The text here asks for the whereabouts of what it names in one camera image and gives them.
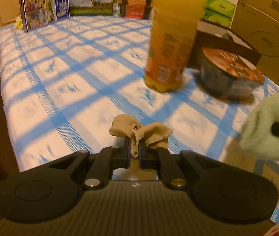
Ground beige stocking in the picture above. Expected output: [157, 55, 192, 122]
[109, 114, 173, 158]

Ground green microfibre cloth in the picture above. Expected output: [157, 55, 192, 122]
[239, 92, 279, 161]

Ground black instant rice bowl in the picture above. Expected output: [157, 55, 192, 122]
[198, 47, 265, 100]

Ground blue checked bed sheet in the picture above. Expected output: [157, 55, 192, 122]
[0, 16, 279, 223]

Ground large cardboard box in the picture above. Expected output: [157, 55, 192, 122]
[231, 0, 279, 86]

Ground brown open storage box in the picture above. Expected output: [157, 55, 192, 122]
[187, 20, 262, 70]

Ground green tissue pack bundle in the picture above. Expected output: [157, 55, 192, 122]
[202, 0, 236, 28]

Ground orange juice bottle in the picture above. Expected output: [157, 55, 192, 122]
[144, 0, 204, 93]

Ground stacked orange snack boxes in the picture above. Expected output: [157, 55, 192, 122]
[118, 0, 152, 20]

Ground blue milk carton box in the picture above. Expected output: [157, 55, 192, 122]
[19, 0, 70, 32]

